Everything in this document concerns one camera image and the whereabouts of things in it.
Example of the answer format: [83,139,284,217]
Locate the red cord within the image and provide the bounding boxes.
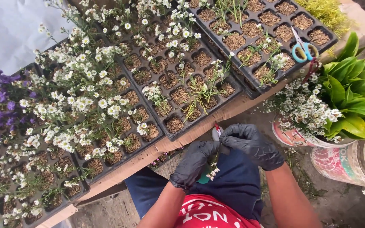
[302,60,320,84]

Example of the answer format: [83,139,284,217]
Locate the person's left hand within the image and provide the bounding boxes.
[169,140,222,190]

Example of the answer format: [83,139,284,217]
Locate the person's right hand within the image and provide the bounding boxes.
[219,123,285,172]

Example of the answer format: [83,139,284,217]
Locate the blue handled scissors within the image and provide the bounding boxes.
[291,26,319,63]

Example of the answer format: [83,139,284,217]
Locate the person's blue shorts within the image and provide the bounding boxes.
[124,148,265,222]

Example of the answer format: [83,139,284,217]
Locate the small white flower sprig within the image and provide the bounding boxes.
[206,162,220,181]

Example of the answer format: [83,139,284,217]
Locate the yellow green bushy plant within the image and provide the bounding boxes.
[294,0,351,39]

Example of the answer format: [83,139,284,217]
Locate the red and white snips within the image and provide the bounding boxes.
[212,123,224,142]

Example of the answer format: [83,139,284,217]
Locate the person's red shirt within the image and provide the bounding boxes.
[174,194,263,228]

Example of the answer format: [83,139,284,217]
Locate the green broad leaf plant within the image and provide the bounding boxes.
[319,31,365,142]

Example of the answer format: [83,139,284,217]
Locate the pink printed bucket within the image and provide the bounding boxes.
[271,117,358,149]
[311,140,365,189]

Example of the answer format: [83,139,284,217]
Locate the black seedling tray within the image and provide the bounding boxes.
[0,63,91,228]
[186,0,339,94]
[106,13,244,142]
[41,37,166,185]

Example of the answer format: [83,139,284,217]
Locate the white plastic sheet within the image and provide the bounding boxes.
[0,0,77,76]

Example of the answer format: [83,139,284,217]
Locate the white flower seedlings cluster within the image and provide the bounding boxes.
[43,0,234,124]
[198,0,291,87]
[0,25,151,228]

